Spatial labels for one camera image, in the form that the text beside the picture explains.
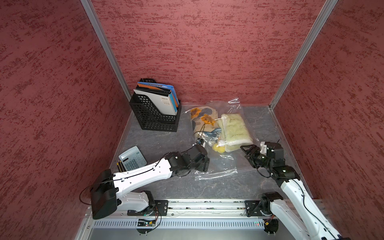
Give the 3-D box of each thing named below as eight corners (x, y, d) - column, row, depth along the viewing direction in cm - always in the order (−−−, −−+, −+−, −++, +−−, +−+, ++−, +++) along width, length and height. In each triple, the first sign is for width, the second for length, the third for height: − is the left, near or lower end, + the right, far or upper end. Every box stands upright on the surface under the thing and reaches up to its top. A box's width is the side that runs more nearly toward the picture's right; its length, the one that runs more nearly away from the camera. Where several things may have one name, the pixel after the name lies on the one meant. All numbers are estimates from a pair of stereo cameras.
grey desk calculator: (128, 175, 87) (126, 173, 84) (120, 158, 94) (118, 155, 91) (147, 163, 91) (146, 161, 88) (138, 147, 98) (137, 145, 95)
